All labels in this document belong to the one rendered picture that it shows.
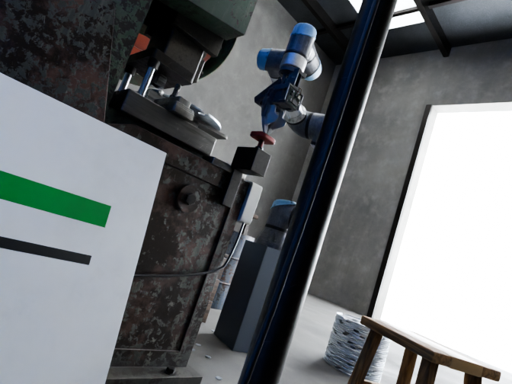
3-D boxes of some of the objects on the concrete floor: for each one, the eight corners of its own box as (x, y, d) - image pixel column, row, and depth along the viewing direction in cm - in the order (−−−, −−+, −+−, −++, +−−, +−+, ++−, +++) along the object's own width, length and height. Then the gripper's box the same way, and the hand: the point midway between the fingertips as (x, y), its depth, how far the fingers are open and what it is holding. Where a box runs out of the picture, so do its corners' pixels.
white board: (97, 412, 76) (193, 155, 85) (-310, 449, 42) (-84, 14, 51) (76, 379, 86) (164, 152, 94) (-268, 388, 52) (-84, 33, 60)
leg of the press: (178, 368, 113) (269, 108, 126) (199, 387, 105) (294, 107, 117) (-347, 370, 51) (-63, -145, 64) (-398, 417, 43) (-60, -186, 55)
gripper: (294, 61, 104) (270, 129, 101) (312, 78, 110) (290, 142, 107) (273, 65, 110) (250, 129, 107) (290, 81, 116) (270, 142, 113)
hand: (264, 132), depth 109 cm, fingers closed, pressing on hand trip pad
